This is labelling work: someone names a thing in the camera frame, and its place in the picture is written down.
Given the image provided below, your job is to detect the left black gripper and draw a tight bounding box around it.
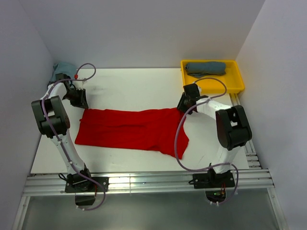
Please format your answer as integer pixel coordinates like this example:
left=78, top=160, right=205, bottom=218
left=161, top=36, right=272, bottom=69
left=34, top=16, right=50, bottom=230
left=63, top=88, right=89, bottom=109

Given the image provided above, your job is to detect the red t shirt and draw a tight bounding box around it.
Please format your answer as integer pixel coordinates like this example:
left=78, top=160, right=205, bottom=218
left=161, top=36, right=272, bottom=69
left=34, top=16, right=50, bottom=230
left=75, top=108, right=189, bottom=159

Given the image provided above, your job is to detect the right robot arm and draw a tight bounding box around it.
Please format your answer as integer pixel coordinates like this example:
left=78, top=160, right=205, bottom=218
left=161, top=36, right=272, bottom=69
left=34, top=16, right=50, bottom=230
left=174, top=83, right=252, bottom=187

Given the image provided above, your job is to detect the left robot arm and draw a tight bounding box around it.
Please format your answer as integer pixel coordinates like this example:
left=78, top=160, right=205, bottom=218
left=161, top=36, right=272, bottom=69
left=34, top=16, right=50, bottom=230
left=31, top=73, right=94, bottom=191

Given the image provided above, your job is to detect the light blue t shirt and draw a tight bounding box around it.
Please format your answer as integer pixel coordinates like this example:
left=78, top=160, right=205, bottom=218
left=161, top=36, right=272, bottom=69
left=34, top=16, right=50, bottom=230
left=49, top=62, right=77, bottom=84

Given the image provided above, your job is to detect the rolled dark grey t shirt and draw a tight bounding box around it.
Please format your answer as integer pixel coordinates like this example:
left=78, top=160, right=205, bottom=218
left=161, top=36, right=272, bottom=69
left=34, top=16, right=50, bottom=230
left=184, top=61, right=226, bottom=79

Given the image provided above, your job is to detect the yellow plastic tray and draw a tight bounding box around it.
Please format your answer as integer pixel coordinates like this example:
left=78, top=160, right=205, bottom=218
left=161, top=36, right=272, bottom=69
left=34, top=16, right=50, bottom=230
left=180, top=59, right=245, bottom=94

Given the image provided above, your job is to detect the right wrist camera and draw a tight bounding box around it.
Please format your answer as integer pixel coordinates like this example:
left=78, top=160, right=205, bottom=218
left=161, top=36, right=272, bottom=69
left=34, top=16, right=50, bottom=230
left=196, top=85, right=201, bottom=95

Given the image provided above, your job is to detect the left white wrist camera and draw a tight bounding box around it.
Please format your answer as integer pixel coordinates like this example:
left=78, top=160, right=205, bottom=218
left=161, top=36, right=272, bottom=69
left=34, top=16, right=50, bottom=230
left=73, top=74, right=87, bottom=87

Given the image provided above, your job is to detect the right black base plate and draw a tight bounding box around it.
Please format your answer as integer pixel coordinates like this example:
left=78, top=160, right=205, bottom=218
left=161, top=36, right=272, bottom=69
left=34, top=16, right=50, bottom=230
left=189, top=172, right=235, bottom=189

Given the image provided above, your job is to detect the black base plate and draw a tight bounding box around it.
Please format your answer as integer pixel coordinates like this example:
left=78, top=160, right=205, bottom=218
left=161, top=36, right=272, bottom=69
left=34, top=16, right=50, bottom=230
left=64, top=177, right=109, bottom=193
left=189, top=172, right=235, bottom=189

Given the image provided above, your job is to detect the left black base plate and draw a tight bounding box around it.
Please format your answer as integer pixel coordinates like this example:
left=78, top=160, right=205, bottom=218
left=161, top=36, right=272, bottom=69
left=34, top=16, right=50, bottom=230
left=64, top=177, right=109, bottom=193

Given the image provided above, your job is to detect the aluminium side rail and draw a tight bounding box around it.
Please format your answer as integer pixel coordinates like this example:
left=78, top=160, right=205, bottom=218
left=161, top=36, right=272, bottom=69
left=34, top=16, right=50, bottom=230
left=229, top=93, right=262, bottom=170

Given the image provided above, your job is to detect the aluminium front rail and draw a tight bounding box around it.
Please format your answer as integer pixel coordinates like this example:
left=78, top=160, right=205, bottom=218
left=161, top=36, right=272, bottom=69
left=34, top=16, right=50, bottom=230
left=22, top=169, right=274, bottom=196

